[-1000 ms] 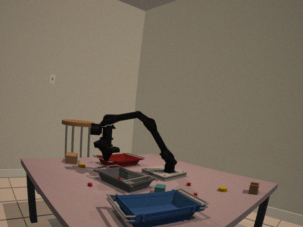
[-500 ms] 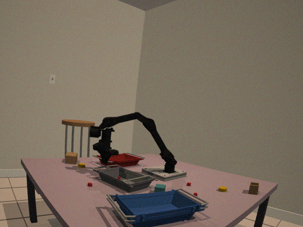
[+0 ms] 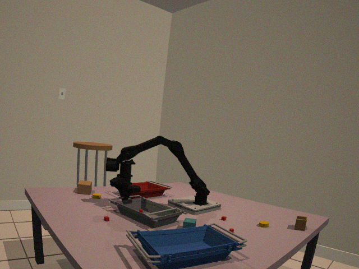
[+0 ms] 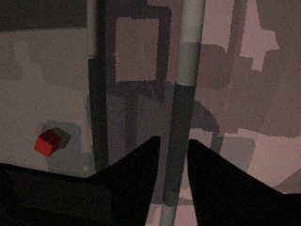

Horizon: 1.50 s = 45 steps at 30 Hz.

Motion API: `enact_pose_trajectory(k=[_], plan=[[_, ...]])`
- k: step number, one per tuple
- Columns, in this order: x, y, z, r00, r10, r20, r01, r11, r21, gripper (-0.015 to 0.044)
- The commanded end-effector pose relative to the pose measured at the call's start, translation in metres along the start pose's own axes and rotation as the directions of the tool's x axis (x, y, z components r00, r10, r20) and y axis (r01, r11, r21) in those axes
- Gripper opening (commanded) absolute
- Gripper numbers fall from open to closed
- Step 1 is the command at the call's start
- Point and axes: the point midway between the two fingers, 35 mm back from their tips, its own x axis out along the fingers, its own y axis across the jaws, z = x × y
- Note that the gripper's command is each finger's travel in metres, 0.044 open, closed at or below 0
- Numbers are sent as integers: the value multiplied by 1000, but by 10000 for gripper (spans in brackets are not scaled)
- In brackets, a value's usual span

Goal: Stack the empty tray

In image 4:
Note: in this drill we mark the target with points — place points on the small red block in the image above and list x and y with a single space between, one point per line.
47 143

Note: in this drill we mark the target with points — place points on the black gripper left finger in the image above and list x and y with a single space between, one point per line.
119 195

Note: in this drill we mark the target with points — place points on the grey plastic tray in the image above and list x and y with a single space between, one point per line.
52 76

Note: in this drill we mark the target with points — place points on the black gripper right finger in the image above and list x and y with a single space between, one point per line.
224 195

